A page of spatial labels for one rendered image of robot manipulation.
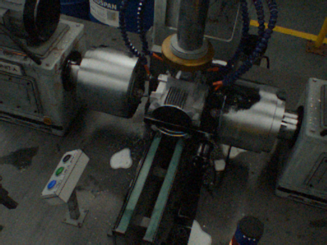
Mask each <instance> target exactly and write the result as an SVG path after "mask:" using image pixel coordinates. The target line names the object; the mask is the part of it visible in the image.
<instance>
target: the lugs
mask: <svg viewBox="0 0 327 245"><path fill-rule="evenodd" d="M206 80H207V78H205V76H204V75H201V77H200V80H199V82H200V83H201V84H203V83H205V82H206ZM161 103H162V101H161V100H160V99H159V98H158V99H156V100H154V102H153V104H152V105H153V106H154V107H155V108H156V107H160V105H161ZM195 113H196V110H195V109H194V108H193V107H190V108H188V109H187V114H188V115H189V116H190V117H192V116H193V115H195ZM151 128H152V129H154V131H156V130H158V129H157V128H156V127H155V126H154V124H152V125H151ZM191 136H192V135H190V134H187V135H185V136H183V137H184V138H185V139H188V138H191Z"/></svg>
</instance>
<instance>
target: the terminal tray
mask: <svg viewBox="0 0 327 245"><path fill-rule="evenodd" d="M200 77H201V71H198V73H197V77H196V78H195V80H194V81H193V82H192V79H191V77H190V72H185V71H178V70H176V71H175V73H174V74H173V75H172V76H171V74H170V73H169V74H168V76H167V83H166V88H165V90H166V91H168V90H169V87H171V88H170V90H171V89H172V87H173V89H172V90H174V87H176V88H175V90H176V89H177V87H178V90H179V88H181V89H180V91H181V90H182V89H183V92H184V90H185V93H186V92H187V94H188V93H189V92H190V96H191V97H194V94H195V92H196V88H197V86H198V83H199V80H200Z"/></svg>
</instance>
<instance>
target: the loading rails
mask: <svg viewBox="0 0 327 245"><path fill-rule="evenodd" d="M149 134H151V136H150V138H149V140H148V143H147V146H146V148H145V151H144V153H143V154H142V153H141V154H140V156H139V157H138V160H137V163H138V167H137V169H136V173H135V174H134V176H133V178H132V183H131V185H130V187H126V189H125V192H124V193H123V197H124V198H125V199H124V200H123V205H122V206H121V208H120V211H119V214H118V216H117V218H116V222H115V223H114V224H113V225H110V227H109V231H108V232H107V236H108V237H110V238H112V242H113V245H127V243H128V241H129V238H130V236H131V233H132V230H135V231H139V232H142V233H144V234H145V237H144V238H143V240H142V245H168V244H169V241H165V240H162V239H160V238H161V236H162V234H163V230H164V227H165V223H166V220H167V216H168V214H169V211H172V212H176V213H178V209H179V207H180V205H181V202H180V201H177V200H173V198H174V194H175V192H176V187H177V185H178V181H179V178H180V176H181V175H182V176H184V177H187V178H189V176H190V171H191V169H192V167H188V166H185V165H184V164H185V159H186V156H187V152H188V150H189V148H190V145H194V146H195V145H196V141H198V140H200V139H201V138H200V137H198V136H193V135H192V136H191V138H188V139H185V138H182V137H183V136H181V137H180V138H177V136H176V138H174V136H173V138H172V136H171V137H170V138H169V136H170V135H169V136H168V137H167V134H166V136H165V134H163V132H162V133H161V134H160V131H159V130H157V131H154V129H152V128H151V129H150V131H149ZM157 134H158V136H157ZM156 138H159V139H156ZM184 139H185V140H184ZM166 140H168V141H170V142H175V143H176V147H175V150H174V153H173V155H172V159H171V162H170V163H169V167H168V169H167V170H166V169H162V168H158V167H156V165H157V163H158V159H159V157H160V154H161V152H162V149H163V146H164V144H165V141H166ZM180 141H181V142H180ZM151 181H153V182H158V183H160V184H162V187H161V189H160V193H159V196H158V199H157V201H156V205H155V208H154V211H153V213H152V215H151V218H147V217H145V216H141V215H138V213H139V211H140V209H141V205H142V202H143V200H144V198H145V195H146V192H147V189H148V187H149V184H150V182H151Z"/></svg>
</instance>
